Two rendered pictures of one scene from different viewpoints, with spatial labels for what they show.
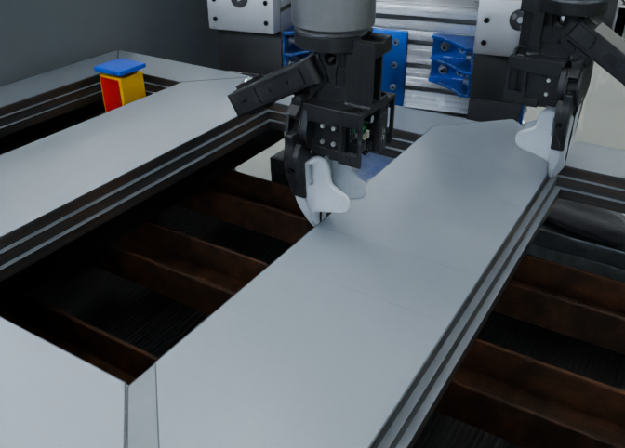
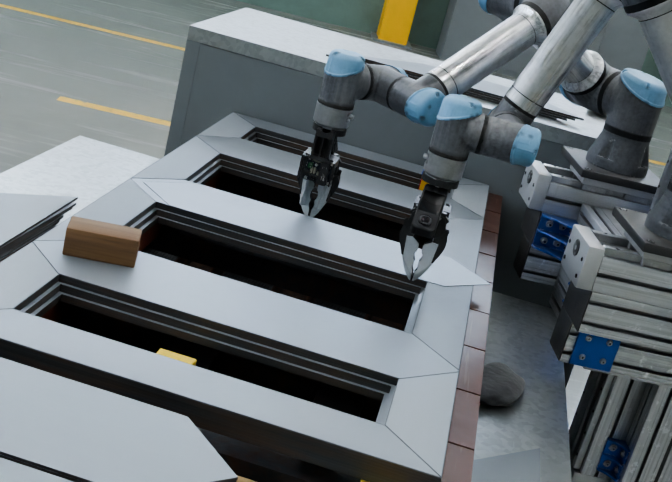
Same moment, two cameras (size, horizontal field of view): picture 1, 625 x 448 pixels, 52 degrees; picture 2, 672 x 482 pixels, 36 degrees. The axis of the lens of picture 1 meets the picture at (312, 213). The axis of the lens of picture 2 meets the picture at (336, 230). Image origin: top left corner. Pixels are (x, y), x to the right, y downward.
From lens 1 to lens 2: 1.96 m
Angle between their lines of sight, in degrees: 59
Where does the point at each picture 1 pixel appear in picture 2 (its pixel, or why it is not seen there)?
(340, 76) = (318, 143)
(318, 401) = (192, 202)
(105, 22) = (497, 166)
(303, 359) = (211, 203)
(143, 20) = not seen: hidden behind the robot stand
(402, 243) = (301, 229)
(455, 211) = (342, 244)
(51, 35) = not seen: hidden behind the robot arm
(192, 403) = (181, 186)
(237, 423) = (176, 191)
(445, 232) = (318, 239)
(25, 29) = not seen: hidden behind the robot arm
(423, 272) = (280, 229)
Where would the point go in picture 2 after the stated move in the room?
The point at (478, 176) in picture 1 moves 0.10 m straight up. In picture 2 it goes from (389, 257) to (402, 211)
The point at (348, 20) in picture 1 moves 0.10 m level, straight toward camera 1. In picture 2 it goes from (317, 117) to (271, 109)
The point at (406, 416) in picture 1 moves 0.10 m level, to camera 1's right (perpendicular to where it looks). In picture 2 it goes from (197, 221) to (209, 241)
